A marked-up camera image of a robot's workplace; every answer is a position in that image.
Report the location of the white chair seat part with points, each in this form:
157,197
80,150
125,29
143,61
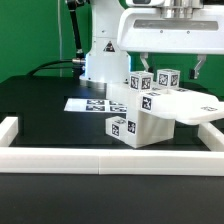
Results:
145,129

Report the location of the white chair back frame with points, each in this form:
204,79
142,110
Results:
183,105

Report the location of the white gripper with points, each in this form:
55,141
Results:
172,26

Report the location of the white U-shaped fence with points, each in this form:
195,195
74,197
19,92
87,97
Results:
102,162

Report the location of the white marker base plate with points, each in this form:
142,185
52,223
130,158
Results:
94,105

